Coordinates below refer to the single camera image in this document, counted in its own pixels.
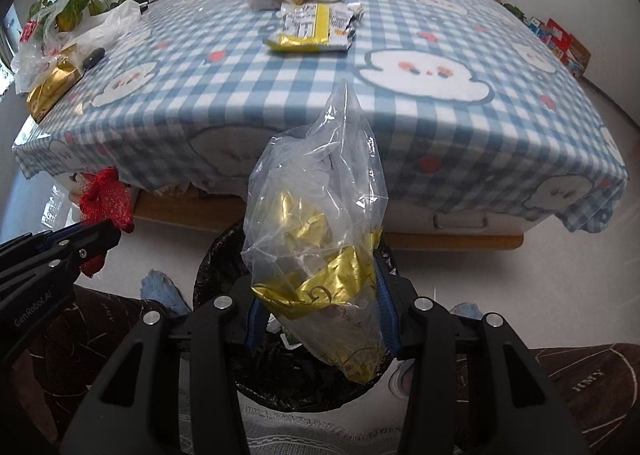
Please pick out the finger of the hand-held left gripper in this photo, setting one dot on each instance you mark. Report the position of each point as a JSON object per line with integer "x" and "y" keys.
{"x": 95, "y": 240}
{"x": 35, "y": 245}

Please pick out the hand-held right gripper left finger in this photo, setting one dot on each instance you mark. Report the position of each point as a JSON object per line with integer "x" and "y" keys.
{"x": 257, "y": 325}

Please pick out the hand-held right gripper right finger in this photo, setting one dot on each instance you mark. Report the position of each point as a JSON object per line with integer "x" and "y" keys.
{"x": 387, "y": 315}

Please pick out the red net bag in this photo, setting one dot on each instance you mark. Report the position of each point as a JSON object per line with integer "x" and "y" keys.
{"x": 107, "y": 200}

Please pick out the bin with black liner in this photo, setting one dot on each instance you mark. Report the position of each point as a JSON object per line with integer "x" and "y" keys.
{"x": 215, "y": 265}

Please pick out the clear bag of gold wrappers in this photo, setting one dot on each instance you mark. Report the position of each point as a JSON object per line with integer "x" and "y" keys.
{"x": 310, "y": 235}

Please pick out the yellow white snack wrapper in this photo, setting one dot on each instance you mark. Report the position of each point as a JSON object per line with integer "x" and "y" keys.
{"x": 315, "y": 25}

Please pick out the blue slipper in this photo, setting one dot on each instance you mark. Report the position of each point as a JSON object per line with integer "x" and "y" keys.
{"x": 465, "y": 310}
{"x": 162, "y": 290}

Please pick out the person's left leg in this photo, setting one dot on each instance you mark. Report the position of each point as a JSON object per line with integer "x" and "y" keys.
{"x": 110, "y": 325}

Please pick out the person's leg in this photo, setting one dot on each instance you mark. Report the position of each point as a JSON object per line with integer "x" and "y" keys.
{"x": 110, "y": 325}
{"x": 590, "y": 385}

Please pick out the low wooden table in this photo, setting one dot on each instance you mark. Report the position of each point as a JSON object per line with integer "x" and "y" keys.
{"x": 200, "y": 215}

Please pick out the gold foil package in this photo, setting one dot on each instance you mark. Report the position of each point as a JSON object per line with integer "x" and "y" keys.
{"x": 50, "y": 87}

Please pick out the black oval device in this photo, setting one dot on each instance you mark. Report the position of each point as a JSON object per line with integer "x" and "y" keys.
{"x": 94, "y": 58}

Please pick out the blue checked tablecloth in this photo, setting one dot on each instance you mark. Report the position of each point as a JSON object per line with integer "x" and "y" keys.
{"x": 450, "y": 135}

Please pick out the clear plastic bag red print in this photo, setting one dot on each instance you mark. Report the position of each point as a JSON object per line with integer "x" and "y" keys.
{"x": 40, "y": 45}

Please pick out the person's right leg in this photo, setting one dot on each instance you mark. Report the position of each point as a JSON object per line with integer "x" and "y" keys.
{"x": 590, "y": 385}

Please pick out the white translucent plastic bag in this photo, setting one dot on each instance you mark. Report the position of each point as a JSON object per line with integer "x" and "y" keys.
{"x": 110, "y": 25}

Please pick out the blue white box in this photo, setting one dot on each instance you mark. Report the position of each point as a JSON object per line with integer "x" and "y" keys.
{"x": 537, "y": 30}

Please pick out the red box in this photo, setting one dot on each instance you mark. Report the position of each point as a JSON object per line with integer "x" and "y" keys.
{"x": 559, "y": 37}

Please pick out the small green floor plant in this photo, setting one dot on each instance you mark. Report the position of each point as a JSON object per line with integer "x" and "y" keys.
{"x": 515, "y": 12}

